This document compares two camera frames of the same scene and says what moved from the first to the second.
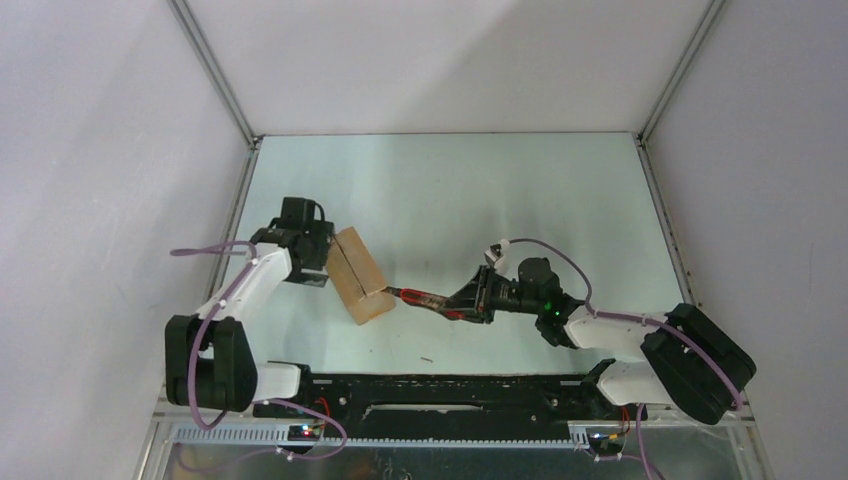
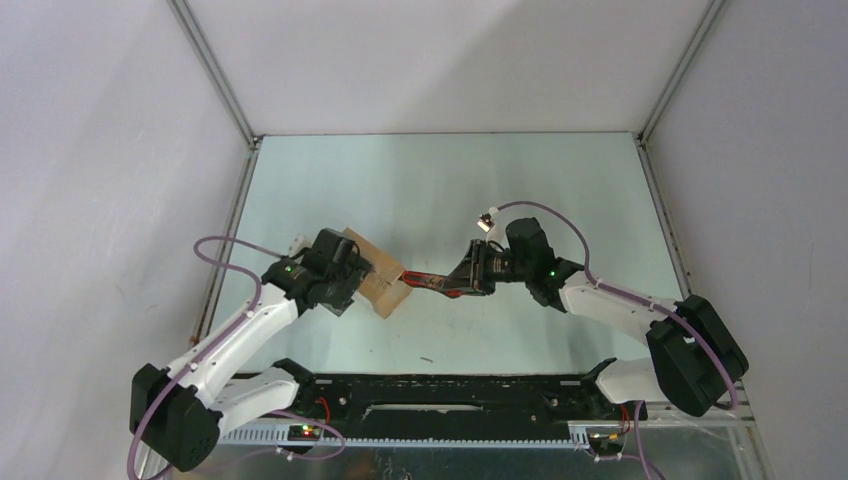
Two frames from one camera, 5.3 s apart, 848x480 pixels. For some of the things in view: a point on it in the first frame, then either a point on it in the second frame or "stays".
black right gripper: x=475 y=299 to x=472 y=272
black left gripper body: x=320 y=245 to x=344 y=281
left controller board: x=303 y=432 stays
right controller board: x=605 y=441 stays
